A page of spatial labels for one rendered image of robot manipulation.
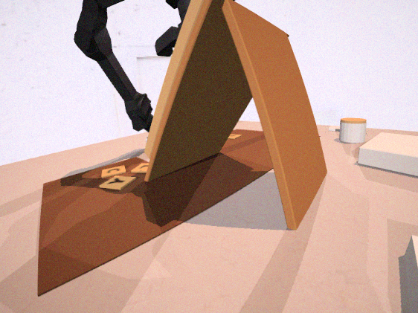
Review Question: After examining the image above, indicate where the white rectangular box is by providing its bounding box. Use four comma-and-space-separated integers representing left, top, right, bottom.
358, 132, 418, 176

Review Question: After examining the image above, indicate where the grey cylindrical container with orange lid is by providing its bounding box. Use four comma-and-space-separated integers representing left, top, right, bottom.
339, 117, 367, 143

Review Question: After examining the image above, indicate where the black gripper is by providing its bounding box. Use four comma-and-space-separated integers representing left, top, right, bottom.
155, 10, 187, 57

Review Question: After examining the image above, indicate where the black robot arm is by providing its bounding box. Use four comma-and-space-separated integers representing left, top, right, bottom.
74, 0, 191, 132

